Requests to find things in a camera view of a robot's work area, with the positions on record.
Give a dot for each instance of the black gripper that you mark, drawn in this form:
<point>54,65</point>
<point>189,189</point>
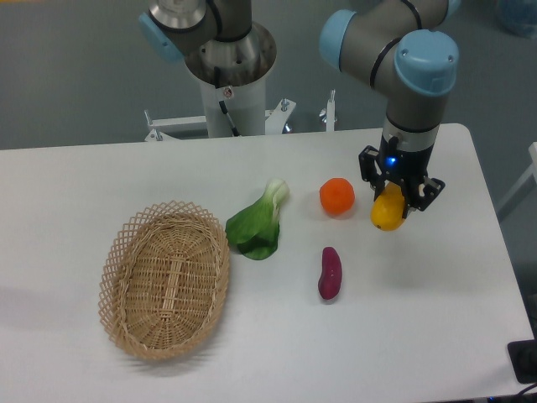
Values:
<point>402,158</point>

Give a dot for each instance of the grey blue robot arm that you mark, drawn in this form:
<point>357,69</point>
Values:
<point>396,49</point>

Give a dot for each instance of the orange fruit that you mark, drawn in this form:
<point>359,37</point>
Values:
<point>337,196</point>

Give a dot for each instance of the purple sweet potato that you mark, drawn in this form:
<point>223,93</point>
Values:
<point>329,283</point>

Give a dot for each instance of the white furniture at right edge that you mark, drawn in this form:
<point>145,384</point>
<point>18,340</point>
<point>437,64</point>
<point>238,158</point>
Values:
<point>520,189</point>

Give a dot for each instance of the green bok choy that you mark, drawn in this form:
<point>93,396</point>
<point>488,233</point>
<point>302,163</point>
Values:
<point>254,231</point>

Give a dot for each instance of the blue object top right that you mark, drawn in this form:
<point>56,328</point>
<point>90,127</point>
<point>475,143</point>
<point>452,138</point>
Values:
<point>517,16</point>

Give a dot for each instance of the black device at table edge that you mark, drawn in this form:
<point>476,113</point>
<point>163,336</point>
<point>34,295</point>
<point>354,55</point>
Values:
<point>523,359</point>

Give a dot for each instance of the woven wicker basket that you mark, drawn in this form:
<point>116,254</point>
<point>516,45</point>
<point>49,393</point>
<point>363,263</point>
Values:
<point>164,283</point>

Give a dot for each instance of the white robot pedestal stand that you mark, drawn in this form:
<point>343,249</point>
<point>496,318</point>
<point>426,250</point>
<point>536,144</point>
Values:
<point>232,79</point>

